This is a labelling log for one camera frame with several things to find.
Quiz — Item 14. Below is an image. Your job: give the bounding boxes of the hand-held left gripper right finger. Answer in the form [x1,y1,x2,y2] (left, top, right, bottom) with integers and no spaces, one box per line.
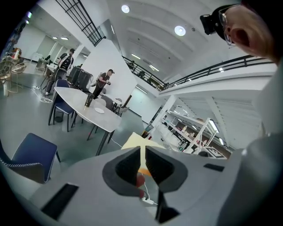
[145,145,188,193]

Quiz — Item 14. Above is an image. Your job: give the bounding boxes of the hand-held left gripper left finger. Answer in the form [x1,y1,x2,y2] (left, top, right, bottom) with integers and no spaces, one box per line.
[102,146,142,197]

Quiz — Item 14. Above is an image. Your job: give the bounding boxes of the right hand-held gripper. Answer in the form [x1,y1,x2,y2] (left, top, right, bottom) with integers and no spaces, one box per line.
[198,146,231,160]

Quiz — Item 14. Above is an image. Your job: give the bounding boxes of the red round object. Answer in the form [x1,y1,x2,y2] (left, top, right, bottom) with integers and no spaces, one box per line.
[136,173,146,198]

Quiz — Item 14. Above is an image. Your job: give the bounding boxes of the white metal shelf rack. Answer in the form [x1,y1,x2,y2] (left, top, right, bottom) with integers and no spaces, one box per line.
[162,109,221,154]

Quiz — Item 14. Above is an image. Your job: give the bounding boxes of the black table leg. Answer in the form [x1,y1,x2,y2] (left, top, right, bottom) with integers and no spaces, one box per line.
[154,191,181,224]

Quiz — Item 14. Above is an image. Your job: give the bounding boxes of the grey chair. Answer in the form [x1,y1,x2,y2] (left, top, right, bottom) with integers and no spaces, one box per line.
[100,94,118,113]

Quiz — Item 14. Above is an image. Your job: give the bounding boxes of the white oval table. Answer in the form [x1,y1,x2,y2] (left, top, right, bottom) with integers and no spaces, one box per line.
[54,86,122,156]

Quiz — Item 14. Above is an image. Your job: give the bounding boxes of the black tumbler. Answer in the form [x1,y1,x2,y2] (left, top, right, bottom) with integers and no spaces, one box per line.
[84,93,95,109]

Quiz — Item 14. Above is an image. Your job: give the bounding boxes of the black balcony railing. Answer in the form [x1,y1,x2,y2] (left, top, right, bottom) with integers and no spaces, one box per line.
[121,54,275,92]

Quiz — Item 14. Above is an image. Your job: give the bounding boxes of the blue upholstered chair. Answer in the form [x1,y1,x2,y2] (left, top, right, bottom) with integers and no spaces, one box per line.
[48,79,77,132]
[0,132,61,185]

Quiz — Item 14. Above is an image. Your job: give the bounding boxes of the black equipment cases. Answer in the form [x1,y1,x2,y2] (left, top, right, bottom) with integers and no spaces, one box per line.
[67,65,93,92]

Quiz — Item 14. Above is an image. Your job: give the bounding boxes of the person's head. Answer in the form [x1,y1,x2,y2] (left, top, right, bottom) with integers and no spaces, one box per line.
[222,0,283,66]

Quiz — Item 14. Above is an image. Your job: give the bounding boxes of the clear eyeglasses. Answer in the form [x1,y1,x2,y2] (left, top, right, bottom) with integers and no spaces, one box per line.
[218,4,237,47]

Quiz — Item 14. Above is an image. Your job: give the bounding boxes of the black stair railing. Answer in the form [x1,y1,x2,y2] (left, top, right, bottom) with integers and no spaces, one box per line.
[54,0,107,47]

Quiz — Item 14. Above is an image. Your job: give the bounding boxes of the white floor cable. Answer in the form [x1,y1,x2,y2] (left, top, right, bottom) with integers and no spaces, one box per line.
[31,86,53,104]

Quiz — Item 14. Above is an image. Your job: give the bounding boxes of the black head-mounted camera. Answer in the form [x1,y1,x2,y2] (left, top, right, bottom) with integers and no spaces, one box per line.
[199,5,229,41]

